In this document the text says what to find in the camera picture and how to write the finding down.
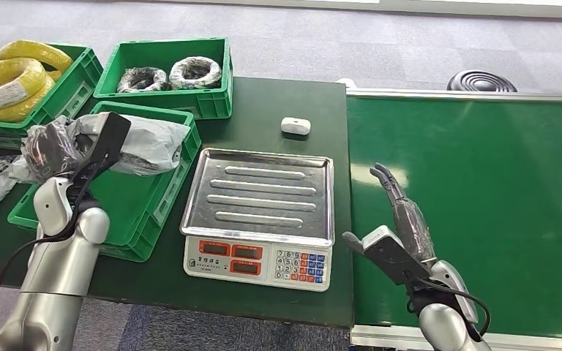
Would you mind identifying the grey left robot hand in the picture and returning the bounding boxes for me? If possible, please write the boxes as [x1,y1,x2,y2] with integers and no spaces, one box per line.
[21,116,94,183]

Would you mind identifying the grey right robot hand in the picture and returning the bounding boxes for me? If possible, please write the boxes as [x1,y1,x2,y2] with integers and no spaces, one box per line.
[341,162,438,265]

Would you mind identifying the grey package with red print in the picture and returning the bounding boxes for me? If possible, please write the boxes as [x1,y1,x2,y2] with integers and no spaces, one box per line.
[9,113,192,185]

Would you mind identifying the green conveyor belt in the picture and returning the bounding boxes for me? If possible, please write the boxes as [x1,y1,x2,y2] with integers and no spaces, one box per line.
[345,88,562,351]

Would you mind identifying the green crate with yellow coils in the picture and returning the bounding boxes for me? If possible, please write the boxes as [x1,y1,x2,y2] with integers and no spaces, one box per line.
[0,43,105,151]

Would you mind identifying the large empty green crate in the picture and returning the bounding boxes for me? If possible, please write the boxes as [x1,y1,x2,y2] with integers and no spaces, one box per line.
[7,100,203,263]

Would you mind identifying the green crate with black coils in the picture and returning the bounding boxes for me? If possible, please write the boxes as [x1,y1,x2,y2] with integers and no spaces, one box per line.
[93,37,234,121]

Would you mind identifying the electronic scale with steel tray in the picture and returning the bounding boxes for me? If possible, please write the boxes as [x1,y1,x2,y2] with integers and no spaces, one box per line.
[180,147,335,293]

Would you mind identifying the small white plastic device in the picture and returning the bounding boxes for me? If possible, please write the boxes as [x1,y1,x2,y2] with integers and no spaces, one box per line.
[280,117,312,137]

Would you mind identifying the black ribbed round object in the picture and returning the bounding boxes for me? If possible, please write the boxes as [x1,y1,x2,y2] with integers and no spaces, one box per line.
[446,69,519,93]

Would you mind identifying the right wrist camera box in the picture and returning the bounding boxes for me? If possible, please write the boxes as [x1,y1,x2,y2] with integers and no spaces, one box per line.
[361,224,432,287]

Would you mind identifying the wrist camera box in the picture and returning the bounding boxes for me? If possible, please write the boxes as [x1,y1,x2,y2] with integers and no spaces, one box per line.
[361,224,432,287]
[70,111,132,184]

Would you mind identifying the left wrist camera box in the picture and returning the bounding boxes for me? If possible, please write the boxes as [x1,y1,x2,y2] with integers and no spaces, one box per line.
[70,111,132,184]

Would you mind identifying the black wrapped wire coil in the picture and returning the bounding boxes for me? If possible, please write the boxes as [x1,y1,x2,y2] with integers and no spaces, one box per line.
[168,56,222,91]
[116,67,171,94]

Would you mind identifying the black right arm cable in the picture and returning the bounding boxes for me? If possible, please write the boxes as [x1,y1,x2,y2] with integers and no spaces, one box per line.
[405,275,492,339]

